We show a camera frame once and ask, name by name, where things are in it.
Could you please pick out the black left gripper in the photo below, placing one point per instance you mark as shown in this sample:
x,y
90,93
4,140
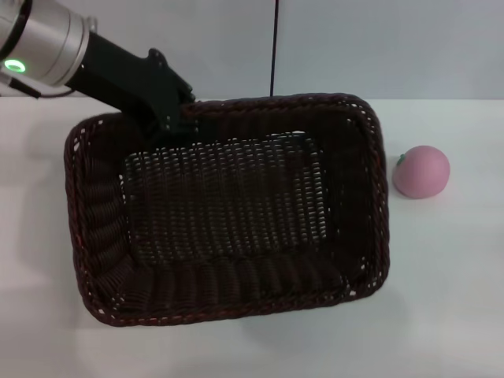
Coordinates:
x,y
118,75

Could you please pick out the dark woven rectangular basket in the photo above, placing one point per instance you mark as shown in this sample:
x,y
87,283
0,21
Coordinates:
x,y
224,204

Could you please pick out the pink toy peach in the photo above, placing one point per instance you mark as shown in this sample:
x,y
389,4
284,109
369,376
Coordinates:
x,y
422,171

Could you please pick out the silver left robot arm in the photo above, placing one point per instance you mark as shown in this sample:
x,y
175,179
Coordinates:
x,y
47,37

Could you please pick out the black vertical wall strip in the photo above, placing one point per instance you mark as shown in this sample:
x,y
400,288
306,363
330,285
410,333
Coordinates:
x,y
274,47

